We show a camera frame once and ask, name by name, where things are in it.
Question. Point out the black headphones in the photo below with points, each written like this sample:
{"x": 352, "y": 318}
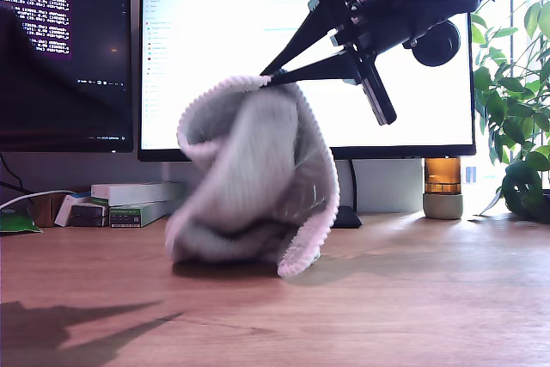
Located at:
{"x": 438, "y": 47}

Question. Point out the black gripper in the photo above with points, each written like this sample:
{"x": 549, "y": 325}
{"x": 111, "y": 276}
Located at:
{"x": 369, "y": 10}

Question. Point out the amber glass jar grey base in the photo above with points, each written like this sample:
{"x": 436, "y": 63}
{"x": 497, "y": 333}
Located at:
{"x": 442, "y": 208}

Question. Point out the small dark box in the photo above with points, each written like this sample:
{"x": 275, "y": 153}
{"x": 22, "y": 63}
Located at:
{"x": 88, "y": 216}

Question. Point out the small white blue box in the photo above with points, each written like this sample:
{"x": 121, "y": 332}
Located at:
{"x": 64, "y": 212}

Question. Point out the green houseplant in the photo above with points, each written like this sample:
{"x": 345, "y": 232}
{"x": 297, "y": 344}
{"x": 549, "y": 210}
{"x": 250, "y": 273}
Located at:
{"x": 515, "y": 118}

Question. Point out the dark terminal monitor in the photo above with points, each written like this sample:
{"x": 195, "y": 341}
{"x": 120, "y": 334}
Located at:
{"x": 99, "y": 40}

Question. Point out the green packet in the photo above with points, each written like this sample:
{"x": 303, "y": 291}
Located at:
{"x": 15, "y": 223}

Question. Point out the long white box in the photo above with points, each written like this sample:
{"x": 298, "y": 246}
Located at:
{"x": 129, "y": 193}

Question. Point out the green and white box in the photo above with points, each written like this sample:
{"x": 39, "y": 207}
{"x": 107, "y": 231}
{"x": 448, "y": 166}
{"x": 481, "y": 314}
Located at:
{"x": 129, "y": 216}

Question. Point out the grey tea towel white hem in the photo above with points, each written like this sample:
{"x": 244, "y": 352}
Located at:
{"x": 258, "y": 160}

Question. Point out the brown wooden block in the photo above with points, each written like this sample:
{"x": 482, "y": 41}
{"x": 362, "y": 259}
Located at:
{"x": 45, "y": 210}

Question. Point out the large monitor white screen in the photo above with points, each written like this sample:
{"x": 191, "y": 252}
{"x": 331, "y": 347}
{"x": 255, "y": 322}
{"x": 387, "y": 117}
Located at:
{"x": 215, "y": 83}

